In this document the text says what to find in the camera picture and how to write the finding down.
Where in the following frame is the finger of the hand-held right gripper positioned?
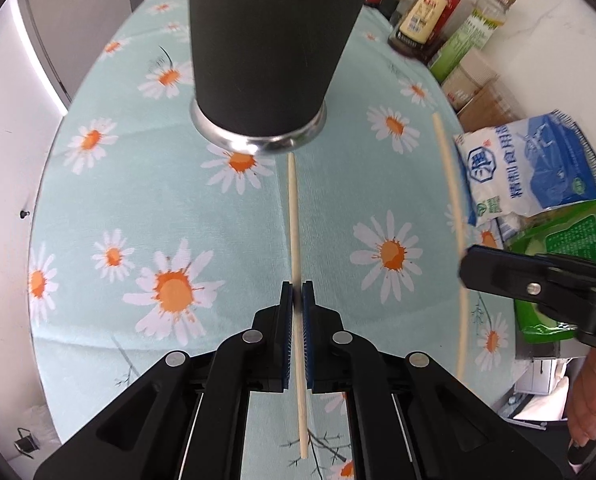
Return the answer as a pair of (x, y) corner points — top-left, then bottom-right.
(458, 244), (596, 325)

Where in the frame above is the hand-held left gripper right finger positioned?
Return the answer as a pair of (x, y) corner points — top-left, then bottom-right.
(302, 281), (561, 480)

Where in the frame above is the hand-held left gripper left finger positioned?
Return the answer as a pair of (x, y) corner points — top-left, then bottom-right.
(33, 281), (295, 480)

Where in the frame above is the single pale bamboo chopstick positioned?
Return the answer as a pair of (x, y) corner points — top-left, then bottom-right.
(287, 154), (310, 460)
(431, 112), (471, 382)

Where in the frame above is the black cup with steel rim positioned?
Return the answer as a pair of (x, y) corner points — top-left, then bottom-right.
(188, 0), (381, 156)

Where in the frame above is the person's right hand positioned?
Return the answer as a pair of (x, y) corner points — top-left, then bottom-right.
(568, 347), (596, 450)

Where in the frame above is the green printed food bag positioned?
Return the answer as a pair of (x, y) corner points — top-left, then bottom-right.
(506, 185), (596, 345)

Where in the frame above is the white plastic box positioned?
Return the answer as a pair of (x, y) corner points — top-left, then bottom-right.
(495, 355), (576, 432)

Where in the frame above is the white and blue salt bag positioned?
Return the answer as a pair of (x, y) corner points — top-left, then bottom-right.
(452, 109), (596, 229)

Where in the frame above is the brown cardboard box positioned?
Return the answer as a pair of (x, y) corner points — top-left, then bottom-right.
(458, 80), (528, 134)

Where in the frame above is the jar of pale grains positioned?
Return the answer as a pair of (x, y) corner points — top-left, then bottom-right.
(441, 52), (499, 111)

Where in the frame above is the light blue daisy tablecloth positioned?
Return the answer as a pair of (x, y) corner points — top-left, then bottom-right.
(28, 0), (522, 480)

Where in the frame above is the green label bottle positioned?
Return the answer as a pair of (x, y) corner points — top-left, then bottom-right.
(428, 0), (517, 86)

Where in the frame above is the dark sauce bottle yellow label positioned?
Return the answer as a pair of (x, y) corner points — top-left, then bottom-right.
(388, 0), (471, 64)

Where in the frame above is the small black metal clip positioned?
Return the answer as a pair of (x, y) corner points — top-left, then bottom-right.
(14, 426), (42, 456)

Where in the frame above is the grey cabinet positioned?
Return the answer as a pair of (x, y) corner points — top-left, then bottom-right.
(13, 0), (191, 117)

